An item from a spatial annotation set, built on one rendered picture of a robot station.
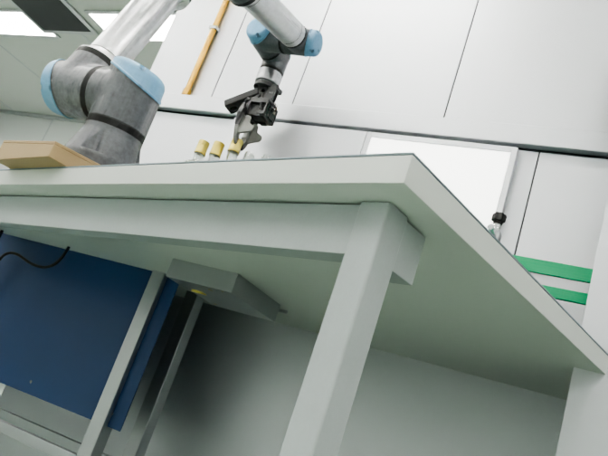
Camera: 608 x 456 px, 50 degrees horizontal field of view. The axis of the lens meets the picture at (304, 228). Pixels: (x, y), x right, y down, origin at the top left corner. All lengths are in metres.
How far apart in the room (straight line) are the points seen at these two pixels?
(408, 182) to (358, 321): 0.15
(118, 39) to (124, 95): 0.21
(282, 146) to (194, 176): 1.15
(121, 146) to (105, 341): 0.62
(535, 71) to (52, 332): 1.49
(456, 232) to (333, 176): 0.15
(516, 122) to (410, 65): 0.39
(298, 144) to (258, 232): 1.20
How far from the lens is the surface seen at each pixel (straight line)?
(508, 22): 2.08
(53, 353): 1.81
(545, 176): 1.79
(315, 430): 0.64
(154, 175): 0.95
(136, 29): 1.51
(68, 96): 1.39
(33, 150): 1.25
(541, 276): 1.48
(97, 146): 1.27
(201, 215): 0.90
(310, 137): 1.98
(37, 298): 1.91
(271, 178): 0.76
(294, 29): 1.80
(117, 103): 1.29
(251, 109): 1.94
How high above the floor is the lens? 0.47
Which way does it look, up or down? 17 degrees up
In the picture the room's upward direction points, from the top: 19 degrees clockwise
